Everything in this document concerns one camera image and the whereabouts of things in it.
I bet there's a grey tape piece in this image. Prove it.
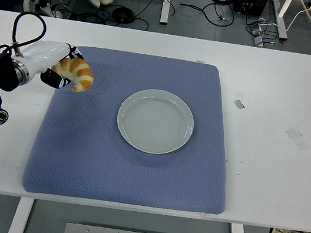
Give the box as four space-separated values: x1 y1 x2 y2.
232 98 247 110

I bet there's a long black cable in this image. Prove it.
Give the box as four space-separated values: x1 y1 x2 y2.
177 0 237 28

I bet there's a black cable coil on floor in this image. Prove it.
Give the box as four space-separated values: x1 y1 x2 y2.
111 4 138 25

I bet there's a white cable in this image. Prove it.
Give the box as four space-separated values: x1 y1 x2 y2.
285 0 311 35

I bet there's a grey round plate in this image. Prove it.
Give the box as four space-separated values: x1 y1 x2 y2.
112 83 200 160

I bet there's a white desk leg with foot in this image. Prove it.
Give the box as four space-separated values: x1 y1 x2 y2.
158 0 172 26
273 0 295 41

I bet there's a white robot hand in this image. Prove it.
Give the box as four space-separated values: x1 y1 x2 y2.
14 35 87 93

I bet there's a clear tape strip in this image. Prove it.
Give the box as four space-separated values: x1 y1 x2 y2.
283 126 311 152

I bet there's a black equipment box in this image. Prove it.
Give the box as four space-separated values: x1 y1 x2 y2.
231 0 271 19

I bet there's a grey power adapter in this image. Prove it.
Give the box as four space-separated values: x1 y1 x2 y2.
246 21 269 49

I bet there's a blue quilted mat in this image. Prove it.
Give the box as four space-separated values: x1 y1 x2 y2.
19 37 248 226

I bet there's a croissant bread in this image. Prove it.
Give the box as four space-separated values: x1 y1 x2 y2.
47 53 97 95

